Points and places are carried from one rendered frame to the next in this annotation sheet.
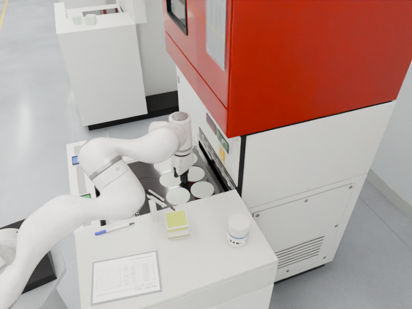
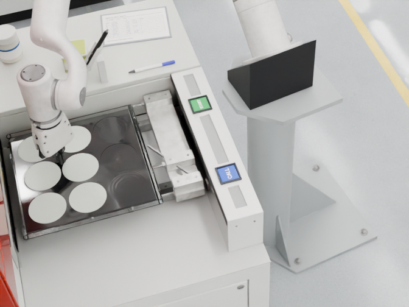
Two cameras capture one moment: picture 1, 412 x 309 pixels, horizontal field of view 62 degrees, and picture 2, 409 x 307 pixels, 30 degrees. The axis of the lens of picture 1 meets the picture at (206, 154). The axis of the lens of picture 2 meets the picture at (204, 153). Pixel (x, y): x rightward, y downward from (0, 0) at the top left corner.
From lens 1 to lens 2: 2.52 m
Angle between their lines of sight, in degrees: 90
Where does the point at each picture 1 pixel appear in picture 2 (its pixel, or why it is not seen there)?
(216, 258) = not seen: hidden behind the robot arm
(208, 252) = not seen: hidden behind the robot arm
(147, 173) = (117, 179)
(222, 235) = (27, 60)
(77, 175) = (222, 147)
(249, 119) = not seen: outside the picture
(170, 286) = (91, 19)
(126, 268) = (135, 31)
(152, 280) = (109, 22)
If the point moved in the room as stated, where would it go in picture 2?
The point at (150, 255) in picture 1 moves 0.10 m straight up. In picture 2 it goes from (110, 41) to (104, 15)
